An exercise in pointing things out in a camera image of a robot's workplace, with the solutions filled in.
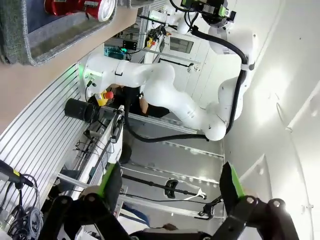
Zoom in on black cylinder cup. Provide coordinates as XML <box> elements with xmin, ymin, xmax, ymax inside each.
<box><xmin>64</xmin><ymin>97</ymin><xmax>98</xmax><ymax>124</ymax></box>

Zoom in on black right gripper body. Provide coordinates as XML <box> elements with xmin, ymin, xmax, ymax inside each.
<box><xmin>199</xmin><ymin>0</ymin><xmax>229</xmax><ymax>27</ymax></box>

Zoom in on crushed red soda can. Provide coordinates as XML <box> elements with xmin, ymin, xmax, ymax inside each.
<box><xmin>44</xmin><ymin>0</ymin><xmax>117</xmax><ymax>23</ymax></box>

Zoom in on small black box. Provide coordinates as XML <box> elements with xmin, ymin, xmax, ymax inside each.
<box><xmin>122</xmin><ymin>39</ymin><xmax>138</xmax><ymax>51</ymax></box>

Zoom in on black pole with white camera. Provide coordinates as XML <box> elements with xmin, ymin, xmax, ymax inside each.
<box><xmin>159</xmin><ymin>57</ymin><xmax>201</xmax><ymax>73</ymax></box>

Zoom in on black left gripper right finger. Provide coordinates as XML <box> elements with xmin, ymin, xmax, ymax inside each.
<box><xmin>212</xmin><ymin>161</ymin><xmax>301</xmax><ymax>240</ymax></box>

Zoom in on aluminium frame beam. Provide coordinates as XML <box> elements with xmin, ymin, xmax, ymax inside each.
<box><xmin>99</xmin><ymin>106</ymin><xmax>198</xmax><ymax>135</ymax></box>

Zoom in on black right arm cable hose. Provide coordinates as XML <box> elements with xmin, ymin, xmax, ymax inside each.
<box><xmin>123</xmin><ymin>11</ymin><xmax>256</xmax><ymax>144</ymax></box>

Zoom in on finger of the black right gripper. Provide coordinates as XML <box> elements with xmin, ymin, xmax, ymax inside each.
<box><xmin>217</xmin><ymin>5</ymin><xmax>237</xmax><ymax>21</ymax></box>
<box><xmin>181</xmin><ymin>0</ymin><xmax>202</xmax><ymax>8</ymax></box>

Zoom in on grey fabric basket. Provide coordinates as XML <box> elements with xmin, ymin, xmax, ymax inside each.
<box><xmin>0</xmin><ymin>0</ymin><xmax>138</xmax><ymax>67</ymax></box>

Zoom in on black tripod pole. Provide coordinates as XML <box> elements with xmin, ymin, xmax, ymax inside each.
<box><xmin>121</xmin><ymin>173</ymin><xmax>208</xmax><ymax>201</ymax></box>

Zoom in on grey cable bundle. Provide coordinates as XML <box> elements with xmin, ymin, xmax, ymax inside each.
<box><xmin>0</xmin><ymin>174</ymin><xmax>45</xmax><ymax>240</ymax></box>

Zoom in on grey wall panel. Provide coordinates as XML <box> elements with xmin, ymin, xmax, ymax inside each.
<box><xmin>169</xmin><ymin>37</ymin><xmax>195</xmax><ymax>53</ymax></box>

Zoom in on small yellow emergency stop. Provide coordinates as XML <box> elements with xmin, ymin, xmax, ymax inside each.
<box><xmin>145</xmin><ymin>34</ymin><xmax>156</xmax><ymax>48</ymax></box>

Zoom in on yellow emergency stop button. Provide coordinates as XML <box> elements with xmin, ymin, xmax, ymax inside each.
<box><xmin>95</xmin><ymin>91</ymin><xmax>115</xmax><ymax>106</ymax></box>

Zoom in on electronics box with green lights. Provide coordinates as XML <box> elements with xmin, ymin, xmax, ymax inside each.
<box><xmin>103</xmin><ymin>43</ymin><xmax>128</xmax><ymax>60</ymax></box>

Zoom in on black bar with yellow label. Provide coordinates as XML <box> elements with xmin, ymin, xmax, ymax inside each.
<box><xmin>0</xmin><ymin>158</ymin><xmax>35</xmax><ymax>188</ymax></box>

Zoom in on aluminium slotted base plate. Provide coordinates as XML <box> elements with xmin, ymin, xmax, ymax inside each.
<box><xmin>0</xmin><ymin>62</ymin><xmax>87</xmax><ymax>203</ymax></box>

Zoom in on seated person in black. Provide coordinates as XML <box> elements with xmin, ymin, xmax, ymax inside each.
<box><xmin>109</xmin><ymin>83</ymin><xmax>171</xmax><ymax>118</ymax></box>

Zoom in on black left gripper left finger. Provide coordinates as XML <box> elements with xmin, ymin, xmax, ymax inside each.
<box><xmin>42</xmin><ymin>161</ymin><xmax>131</xmax><ymax>240</ymax></box>

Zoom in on black clamp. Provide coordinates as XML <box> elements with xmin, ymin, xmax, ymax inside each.
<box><xmin>198</xmin><ymin>196</ymin><xmax>223</xmax><ymax>221</ymax></box>

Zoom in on white equipment cabinet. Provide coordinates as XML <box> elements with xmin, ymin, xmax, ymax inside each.
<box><xmin>74</xmin><ymin>109</ymin><xmax>126</xmax><ymax>216</ymax></box>

